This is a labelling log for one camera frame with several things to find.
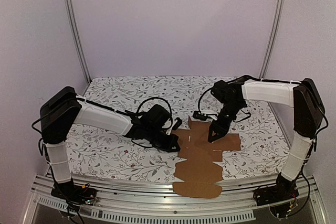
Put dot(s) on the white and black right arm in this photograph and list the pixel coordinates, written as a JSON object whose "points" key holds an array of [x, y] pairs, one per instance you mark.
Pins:
{"points": [[308, 120]]}

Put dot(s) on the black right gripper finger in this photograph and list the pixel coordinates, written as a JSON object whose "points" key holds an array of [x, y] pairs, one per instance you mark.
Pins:
{"points": [[212, 134], [221, 132]]}

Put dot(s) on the aluminium frame post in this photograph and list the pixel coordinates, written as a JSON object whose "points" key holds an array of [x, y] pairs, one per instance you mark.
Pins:
{"points": [[272, 38], [77, 40]]}

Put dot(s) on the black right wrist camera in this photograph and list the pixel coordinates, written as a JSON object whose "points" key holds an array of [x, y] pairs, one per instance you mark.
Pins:
{"points": [[223, 92]]}

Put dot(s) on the left aluminium frame post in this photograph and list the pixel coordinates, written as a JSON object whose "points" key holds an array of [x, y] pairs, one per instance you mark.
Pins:
{"points": [[77, 40]]}

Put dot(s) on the aluminium front rail base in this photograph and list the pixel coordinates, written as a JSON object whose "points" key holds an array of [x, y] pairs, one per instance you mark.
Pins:
{"points": [[123, 201]]}

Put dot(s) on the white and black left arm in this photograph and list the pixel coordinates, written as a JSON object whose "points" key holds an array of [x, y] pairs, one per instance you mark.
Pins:
{"points": [[84, 140]]}

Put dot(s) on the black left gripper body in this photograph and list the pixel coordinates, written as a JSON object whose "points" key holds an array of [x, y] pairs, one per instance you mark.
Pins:
{"points": [[159, 142]]}

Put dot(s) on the floral patterned table mat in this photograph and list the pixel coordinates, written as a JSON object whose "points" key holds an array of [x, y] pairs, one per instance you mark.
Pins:
{"points": [[263, 147]]}

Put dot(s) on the right aluminium frame post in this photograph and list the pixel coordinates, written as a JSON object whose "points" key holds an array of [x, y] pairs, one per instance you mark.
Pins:
{"points": [[272, 38]]}

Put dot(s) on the brown cardboard box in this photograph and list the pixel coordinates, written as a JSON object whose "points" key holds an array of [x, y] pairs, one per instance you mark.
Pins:
{"points": [[199, 171]]}

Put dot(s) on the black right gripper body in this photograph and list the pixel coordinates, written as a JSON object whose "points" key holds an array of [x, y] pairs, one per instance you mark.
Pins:
{"points": [[223, 123]]}

